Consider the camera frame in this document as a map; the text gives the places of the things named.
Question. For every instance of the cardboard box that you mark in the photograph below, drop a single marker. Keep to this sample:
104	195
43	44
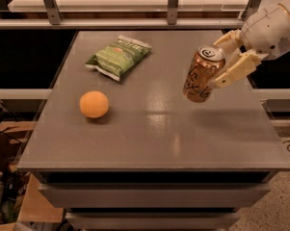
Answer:
22	207

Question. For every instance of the metal frame shelf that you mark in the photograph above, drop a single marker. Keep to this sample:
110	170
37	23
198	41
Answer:
128	14

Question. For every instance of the green chip bag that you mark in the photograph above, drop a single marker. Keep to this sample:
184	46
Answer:
117	58

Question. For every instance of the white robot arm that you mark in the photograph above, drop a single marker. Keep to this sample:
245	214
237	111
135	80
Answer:
264	36

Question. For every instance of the orange fruit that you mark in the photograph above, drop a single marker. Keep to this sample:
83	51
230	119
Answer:
94	104

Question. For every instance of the grey drawer cabinet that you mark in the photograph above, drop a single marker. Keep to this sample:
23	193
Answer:
155	160

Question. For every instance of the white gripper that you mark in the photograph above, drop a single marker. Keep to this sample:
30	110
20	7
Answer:
269	33

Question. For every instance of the orange soda can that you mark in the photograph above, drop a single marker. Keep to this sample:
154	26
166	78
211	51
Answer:
207	61

